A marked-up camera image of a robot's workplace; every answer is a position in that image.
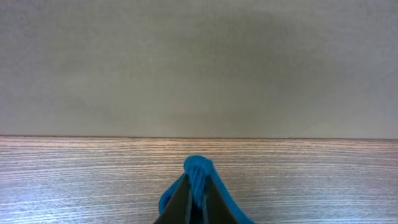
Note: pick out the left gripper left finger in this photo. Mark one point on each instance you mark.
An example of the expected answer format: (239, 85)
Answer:
(176, 203)

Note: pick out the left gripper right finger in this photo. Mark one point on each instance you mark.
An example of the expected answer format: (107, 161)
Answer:
(214, 208)

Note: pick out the blue t-shirt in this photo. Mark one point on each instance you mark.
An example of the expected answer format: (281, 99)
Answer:
(198, 168)

